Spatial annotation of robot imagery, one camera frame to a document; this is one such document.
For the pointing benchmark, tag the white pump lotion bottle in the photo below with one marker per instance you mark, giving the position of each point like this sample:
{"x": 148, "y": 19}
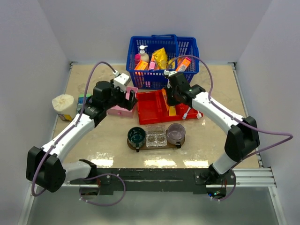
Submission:
{"x": 143, "y": 55}

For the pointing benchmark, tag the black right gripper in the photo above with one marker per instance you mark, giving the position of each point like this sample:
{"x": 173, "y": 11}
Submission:
{"x": 170, "y": 101}

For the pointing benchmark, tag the cream tissue roll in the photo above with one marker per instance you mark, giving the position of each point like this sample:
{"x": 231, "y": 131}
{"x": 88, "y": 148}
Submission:
{"x": 65, "y": 106}

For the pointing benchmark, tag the pink small box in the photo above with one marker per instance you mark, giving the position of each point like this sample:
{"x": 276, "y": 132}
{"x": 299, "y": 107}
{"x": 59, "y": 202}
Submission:
{"x": 152, "y": 65}

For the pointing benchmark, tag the dark green mug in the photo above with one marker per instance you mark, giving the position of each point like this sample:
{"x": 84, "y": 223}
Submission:
{"x": 136, "y": 137}

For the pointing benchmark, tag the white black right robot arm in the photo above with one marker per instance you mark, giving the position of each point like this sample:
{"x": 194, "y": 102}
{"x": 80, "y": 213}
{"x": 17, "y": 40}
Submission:
{"x": 240, "y": 139}

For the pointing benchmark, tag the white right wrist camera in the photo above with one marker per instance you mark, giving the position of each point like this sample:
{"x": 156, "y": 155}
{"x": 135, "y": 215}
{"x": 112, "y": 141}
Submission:
{"x": 168, "y": 73}

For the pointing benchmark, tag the brown wooden oval tray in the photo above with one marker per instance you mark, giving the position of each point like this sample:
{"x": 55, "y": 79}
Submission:
{"x": 168, "y": 146}

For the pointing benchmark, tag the orange carton left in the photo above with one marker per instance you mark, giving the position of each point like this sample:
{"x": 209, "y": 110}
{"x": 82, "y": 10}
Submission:
{"x": 142, "y": 65}

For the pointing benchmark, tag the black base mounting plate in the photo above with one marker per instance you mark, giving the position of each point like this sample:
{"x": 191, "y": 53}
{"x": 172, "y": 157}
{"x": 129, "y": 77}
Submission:
{"x": 191, "y": 180}

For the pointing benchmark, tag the yellow snack bag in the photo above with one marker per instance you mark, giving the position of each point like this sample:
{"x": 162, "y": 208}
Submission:
{"x": 161, "y": 58}

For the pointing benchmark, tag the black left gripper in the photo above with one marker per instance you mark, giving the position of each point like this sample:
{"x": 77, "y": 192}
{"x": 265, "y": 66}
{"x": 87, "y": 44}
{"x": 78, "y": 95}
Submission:
{"x": 128, "y": 104}

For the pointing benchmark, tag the translucent purple mug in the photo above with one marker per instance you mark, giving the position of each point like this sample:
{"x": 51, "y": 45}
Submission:
{"x": 176, "y": 135}

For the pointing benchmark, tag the light blue toothbrush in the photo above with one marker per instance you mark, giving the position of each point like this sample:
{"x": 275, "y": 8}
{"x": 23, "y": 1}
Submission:
{"x": 185, "y": 114}

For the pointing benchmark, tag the green blue carton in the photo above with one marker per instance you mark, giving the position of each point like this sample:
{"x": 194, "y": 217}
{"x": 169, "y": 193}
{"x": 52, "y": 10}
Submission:
{"x": 81, "y": 100}

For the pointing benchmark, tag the yellow green packet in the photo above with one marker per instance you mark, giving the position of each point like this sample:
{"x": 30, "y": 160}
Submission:
{"x": 172, "y": 63}

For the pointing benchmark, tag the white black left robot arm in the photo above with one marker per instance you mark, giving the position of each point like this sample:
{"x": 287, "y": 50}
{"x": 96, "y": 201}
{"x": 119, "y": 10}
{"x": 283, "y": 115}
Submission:
{"x": 45, "y": 165}

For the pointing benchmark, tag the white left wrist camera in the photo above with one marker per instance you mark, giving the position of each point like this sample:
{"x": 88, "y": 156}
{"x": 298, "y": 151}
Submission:
{"x": 121, "y": 80}

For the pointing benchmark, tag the aluminium frame rail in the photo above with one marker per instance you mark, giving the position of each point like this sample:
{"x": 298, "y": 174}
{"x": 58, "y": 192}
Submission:
{"x": 254, "y": 177}

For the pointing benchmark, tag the orange box in basket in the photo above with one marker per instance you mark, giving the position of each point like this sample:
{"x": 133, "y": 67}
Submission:
{"x": 183, "y": 63}

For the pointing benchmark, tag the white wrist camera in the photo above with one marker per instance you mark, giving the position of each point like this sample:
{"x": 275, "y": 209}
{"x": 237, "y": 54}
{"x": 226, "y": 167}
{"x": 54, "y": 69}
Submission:
{"x": 168, "y": 73}
{"x": 121, "y": 80}

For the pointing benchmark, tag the clear acrylic toothbrush holder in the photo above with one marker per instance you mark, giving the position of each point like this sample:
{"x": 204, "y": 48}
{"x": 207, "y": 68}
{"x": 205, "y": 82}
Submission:
{"x": 156, "y": 135}

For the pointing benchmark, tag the red three-compartment bin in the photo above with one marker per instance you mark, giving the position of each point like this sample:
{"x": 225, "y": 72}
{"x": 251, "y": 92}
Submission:
{"x": 151, "y": 109}

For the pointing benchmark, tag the blue plastic shopping basket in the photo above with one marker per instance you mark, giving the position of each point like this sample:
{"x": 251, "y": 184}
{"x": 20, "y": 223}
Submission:
{"x": 175, "y": 47}

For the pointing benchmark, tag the pink drawer box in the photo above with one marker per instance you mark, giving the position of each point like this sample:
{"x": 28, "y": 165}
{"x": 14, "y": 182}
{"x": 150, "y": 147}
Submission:
{"x": 122, "y": 112}

